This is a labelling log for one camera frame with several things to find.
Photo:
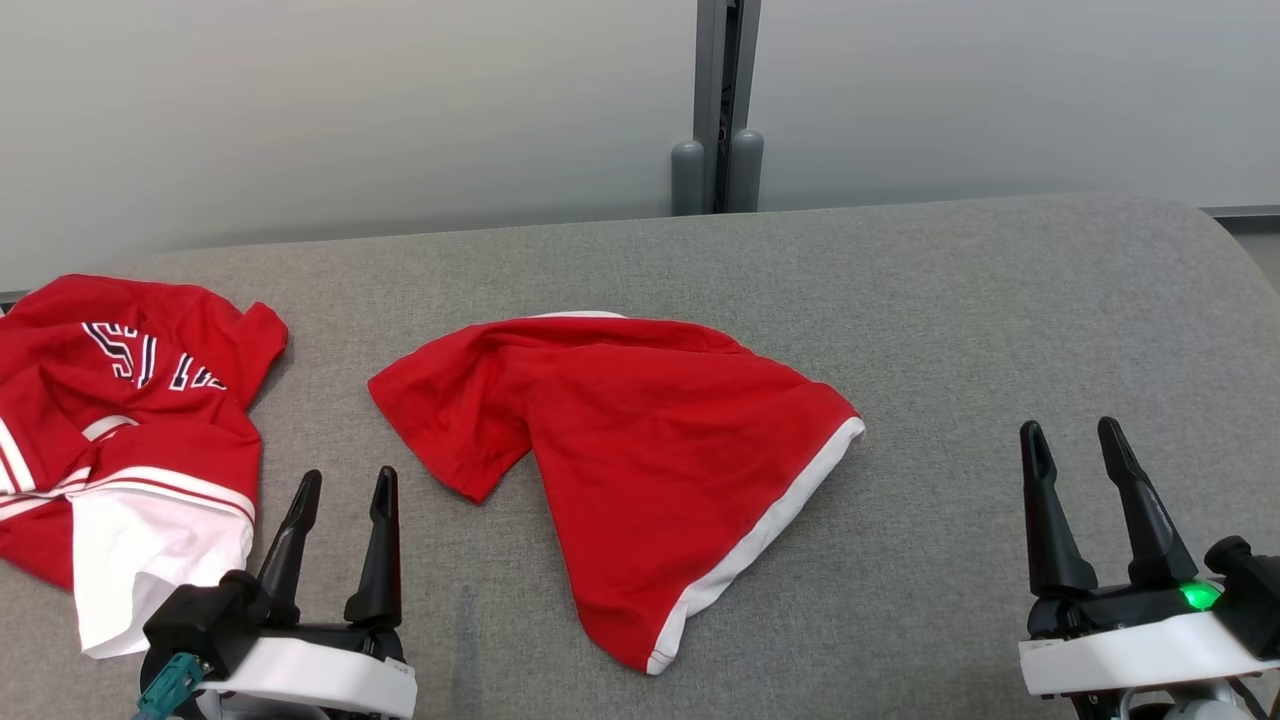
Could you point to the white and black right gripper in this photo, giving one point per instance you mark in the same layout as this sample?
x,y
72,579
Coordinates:
x,y
1120,650

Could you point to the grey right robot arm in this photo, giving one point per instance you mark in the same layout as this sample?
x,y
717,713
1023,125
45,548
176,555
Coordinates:
x,y
1200,706

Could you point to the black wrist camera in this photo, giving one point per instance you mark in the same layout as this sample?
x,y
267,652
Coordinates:
x,y
1250,590
200,620

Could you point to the red jersey with white sleeves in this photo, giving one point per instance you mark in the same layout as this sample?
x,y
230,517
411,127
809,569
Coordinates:
x,y
150,445

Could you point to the dark grey baseboard strip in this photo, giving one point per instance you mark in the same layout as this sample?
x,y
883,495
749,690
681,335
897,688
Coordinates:
x,y
12,297
1245,215

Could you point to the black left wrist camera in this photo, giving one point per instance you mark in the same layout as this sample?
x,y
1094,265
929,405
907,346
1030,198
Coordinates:
x,y
200,620

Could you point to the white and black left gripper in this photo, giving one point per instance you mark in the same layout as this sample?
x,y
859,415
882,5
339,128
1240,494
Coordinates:
x,y
320,680

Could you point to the red shorts with white trim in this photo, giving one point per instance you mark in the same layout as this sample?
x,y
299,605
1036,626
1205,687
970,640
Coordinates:
x,y
650,450

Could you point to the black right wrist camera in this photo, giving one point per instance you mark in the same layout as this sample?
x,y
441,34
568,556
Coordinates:
x,y
1250,590

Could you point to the grey partition post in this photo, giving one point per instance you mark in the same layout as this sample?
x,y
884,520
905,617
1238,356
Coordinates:
x,y
708,70

